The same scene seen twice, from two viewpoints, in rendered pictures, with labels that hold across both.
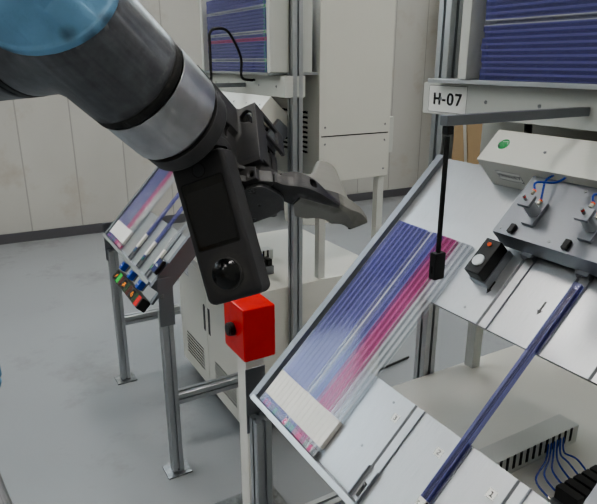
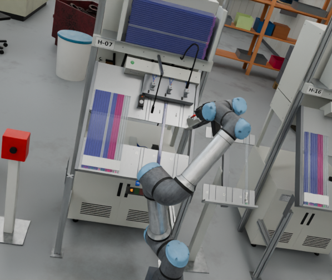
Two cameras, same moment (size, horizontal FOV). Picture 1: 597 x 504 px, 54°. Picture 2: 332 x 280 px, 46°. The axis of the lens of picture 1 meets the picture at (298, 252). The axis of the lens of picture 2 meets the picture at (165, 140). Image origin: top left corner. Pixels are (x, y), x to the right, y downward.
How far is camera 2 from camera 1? 185 cm
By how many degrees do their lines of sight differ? 66
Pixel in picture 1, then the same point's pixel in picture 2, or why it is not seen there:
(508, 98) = (132, 47)
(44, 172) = not seen: outside the picture
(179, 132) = not seen: hidden behind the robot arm
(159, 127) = not seen: hidden behind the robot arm
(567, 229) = (163, 90)
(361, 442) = (130, 163)
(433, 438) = (150, 153)
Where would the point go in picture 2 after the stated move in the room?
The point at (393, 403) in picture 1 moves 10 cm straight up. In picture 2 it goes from (133, 149) to (137, 135)
